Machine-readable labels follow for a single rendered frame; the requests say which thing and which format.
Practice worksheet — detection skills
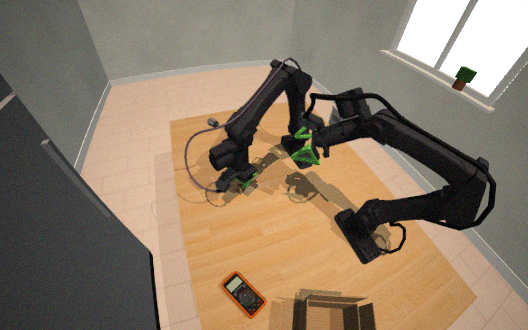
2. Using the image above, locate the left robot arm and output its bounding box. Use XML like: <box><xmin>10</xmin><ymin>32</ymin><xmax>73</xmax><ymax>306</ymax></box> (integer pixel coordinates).
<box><xmin>335</xmin><ymin>99</ymin><xmax>487</xmax><ymax>262</ymax></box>

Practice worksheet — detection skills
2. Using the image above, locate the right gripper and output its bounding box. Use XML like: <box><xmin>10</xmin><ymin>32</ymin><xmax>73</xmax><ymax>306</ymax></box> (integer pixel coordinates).
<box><xmin>215</xmin><ymin>156</ymin><xmax>257</xmax><ymax>191</ymax></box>

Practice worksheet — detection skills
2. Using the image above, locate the orange digital multimeter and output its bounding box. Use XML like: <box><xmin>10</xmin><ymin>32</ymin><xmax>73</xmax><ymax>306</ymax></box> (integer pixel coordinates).
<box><xmin>221</xmin><ymin>271</ymin><xmax>266</xmax><ymax>319</ymax></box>

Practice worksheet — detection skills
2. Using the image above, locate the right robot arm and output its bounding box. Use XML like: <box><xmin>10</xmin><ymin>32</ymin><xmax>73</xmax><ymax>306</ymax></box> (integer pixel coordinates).
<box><xmin>209</xmin><ymin>59</ymin><xmax>312</xmax><ymax>171</ymax></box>

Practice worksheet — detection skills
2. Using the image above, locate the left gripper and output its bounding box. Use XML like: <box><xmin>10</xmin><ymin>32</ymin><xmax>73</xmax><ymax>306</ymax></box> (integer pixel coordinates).
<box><xmin>291</xmin><ymin>113</ymin><xmax>347</xmax><ymax>165</ymax></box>

